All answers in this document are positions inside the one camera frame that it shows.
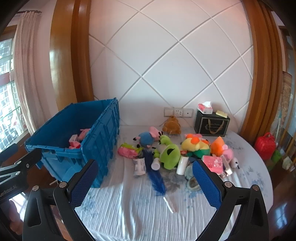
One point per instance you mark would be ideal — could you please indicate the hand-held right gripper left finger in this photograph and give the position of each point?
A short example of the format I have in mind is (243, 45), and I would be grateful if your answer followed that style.
(84, 183)

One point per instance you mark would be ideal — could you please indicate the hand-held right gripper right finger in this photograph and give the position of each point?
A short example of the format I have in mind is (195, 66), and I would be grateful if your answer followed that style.
(208, 185)

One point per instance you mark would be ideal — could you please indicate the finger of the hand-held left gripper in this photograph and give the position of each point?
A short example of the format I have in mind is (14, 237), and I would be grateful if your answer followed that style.
(25, 161)
(9, 150)

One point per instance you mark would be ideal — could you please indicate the white cylinder cup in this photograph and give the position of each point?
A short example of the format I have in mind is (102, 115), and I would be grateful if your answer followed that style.
(182, 165)

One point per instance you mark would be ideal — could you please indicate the blue plastic crate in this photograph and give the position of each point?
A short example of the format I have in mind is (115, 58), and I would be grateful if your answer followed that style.
(104, 139)

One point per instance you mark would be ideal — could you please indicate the green frog plush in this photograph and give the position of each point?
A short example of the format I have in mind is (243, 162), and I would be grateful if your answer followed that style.
(170, 154)

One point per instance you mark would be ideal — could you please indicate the blue bottle brush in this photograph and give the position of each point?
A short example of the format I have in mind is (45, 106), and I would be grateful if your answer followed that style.
(156, 178)

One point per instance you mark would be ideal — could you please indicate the green plastic container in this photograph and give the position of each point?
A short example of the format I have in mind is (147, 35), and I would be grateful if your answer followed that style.
(275, 156)

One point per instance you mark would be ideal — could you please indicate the clear tape roll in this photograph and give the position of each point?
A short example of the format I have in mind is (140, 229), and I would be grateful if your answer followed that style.
(193, 184)

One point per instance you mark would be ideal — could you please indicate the pink glitter pack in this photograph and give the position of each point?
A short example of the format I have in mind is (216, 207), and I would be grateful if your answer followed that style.
(212, 162)

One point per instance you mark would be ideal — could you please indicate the cardboard tube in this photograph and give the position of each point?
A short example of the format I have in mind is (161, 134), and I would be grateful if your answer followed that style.
(226, 165)

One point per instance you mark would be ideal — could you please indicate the small white plush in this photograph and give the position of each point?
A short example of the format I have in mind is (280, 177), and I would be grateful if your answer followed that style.
(235, 162)

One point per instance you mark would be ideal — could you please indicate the small red white box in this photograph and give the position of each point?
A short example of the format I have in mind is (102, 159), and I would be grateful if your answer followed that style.
(183, 152)

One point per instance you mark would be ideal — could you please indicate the pink white small box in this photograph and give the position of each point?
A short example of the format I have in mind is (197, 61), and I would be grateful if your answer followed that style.
(74, 142)

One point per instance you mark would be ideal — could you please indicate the pink pig plush orange dress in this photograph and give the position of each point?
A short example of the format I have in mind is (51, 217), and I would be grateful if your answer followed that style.
(218, 144)

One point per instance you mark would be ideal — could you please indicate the yellow green orange plush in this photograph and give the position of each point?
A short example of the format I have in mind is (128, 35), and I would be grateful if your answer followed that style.
(196, 144)

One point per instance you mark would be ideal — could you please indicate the small pink pig plush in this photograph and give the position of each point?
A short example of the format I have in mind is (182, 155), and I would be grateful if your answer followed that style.
(83, 133)

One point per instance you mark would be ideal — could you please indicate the pink wipes packet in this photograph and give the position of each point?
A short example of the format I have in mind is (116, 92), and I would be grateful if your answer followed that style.
(127, 151)

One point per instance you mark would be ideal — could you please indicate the window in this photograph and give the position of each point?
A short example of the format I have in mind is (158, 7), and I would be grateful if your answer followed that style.
(5, 97)

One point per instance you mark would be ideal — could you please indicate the white plastic bottle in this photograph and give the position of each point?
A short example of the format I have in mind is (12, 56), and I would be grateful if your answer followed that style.
(155, 165)

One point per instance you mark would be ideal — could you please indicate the white plastic packet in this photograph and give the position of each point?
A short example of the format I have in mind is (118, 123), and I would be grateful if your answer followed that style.
(139, 166)

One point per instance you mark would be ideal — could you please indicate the black gift box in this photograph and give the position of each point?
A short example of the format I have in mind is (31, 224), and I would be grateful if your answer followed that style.
(211, 126)

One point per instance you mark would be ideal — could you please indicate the red plastic basket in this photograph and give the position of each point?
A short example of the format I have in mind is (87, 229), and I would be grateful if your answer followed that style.
(264, 146)

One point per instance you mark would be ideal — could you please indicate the brown teddy bear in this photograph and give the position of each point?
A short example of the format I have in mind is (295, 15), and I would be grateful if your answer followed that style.
(172, 126)

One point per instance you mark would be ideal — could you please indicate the yellow sponge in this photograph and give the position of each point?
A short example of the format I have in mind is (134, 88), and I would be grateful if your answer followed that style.
(221, 113)

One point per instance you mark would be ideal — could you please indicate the blue pig plush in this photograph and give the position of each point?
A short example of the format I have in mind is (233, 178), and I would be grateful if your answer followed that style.
(145, 138)

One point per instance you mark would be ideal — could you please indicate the pink white tissue box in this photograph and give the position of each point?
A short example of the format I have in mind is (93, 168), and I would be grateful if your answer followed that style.
(204, 108)

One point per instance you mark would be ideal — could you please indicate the pale pink curtain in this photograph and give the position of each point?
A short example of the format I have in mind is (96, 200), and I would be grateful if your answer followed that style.
(25, 69)

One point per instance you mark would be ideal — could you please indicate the white wall socket panel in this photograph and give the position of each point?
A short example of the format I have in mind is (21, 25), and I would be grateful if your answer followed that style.
(178, 112)

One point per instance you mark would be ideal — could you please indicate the wooden wall frame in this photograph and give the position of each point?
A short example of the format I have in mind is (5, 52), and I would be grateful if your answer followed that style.
(263, 69)
(67, 58)

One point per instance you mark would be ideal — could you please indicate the patterned wall hanging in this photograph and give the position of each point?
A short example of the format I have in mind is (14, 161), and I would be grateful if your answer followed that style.
(288, 104)

